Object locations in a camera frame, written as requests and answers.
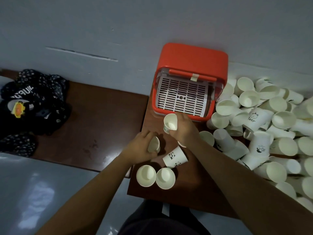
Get black dotted fabric bag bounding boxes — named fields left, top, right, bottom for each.
left=0, top=69, right=72, bottom=157

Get pile of white paper cups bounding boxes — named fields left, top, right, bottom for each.
left=199, top=76, right=313, bottom=214

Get person's left hand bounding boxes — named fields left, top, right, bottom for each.
left=121, top=131, right=160, bottom=166

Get panda print paper cup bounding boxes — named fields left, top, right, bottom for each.
left=156, top=167, right=176, bottom=190
left=162, top=146, right=188, bottom=169
left=147, top=136, right=161, bottom=154
left=136, top=165, right=157, bottom=188
left=163, top=113, right=178, bottom=134

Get person's right hand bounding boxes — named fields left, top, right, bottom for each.
left=169, top=112, right=201, bottom=148

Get person's right forearm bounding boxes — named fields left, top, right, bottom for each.
left=189, top=139, right=313, bottom=235

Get white slotted plastic tray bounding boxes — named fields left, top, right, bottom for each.
left=156, top=76, right=210, bottom=118

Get orange plastic storage box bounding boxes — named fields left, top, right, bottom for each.
left=152, top=43, right=229, bottom=122

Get person's black trousers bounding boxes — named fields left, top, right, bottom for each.
left=117, top=200, right=211, bottom=235

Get person's left forearm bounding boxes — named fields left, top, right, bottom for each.
left=35, top=154, right=140, bottom=235

